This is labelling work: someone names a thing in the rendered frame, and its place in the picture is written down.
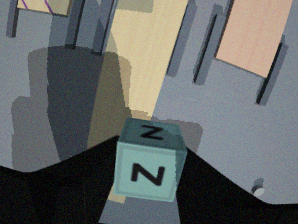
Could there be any teal cube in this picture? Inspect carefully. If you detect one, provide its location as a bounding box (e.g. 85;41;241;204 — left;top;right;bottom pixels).
113;117;188;202

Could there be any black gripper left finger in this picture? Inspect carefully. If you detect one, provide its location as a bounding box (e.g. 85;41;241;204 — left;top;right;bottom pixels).
0;136;120;224

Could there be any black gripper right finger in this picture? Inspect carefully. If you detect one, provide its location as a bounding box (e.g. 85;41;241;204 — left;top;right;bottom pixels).
176;145;298;224

